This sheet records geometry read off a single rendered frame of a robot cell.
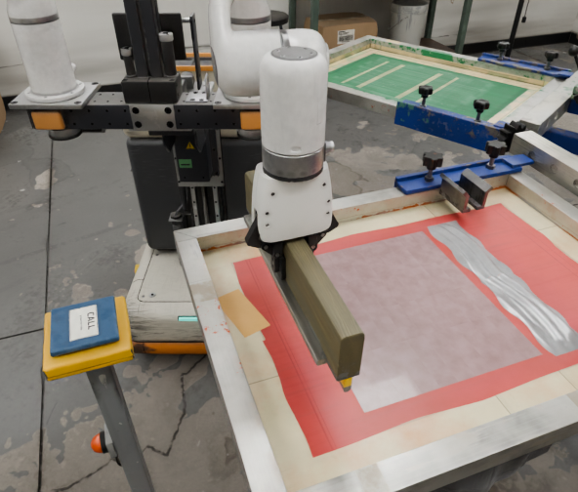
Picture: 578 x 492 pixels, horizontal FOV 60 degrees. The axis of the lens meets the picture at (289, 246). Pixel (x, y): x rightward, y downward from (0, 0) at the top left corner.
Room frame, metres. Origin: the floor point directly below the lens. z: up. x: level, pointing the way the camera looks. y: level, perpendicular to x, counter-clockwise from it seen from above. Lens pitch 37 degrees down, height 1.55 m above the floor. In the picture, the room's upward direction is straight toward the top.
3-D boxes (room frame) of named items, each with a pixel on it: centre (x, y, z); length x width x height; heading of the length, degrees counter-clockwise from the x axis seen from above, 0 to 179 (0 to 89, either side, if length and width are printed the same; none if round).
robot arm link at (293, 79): (0.59, -0.01, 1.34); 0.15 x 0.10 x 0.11; 9
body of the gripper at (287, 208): (0.55, 0.00, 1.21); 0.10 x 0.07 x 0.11; 110
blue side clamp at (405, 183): (0.98, -0.38, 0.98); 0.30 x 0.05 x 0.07; 110
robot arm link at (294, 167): (0.55, -0.01, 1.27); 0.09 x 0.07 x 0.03; 110
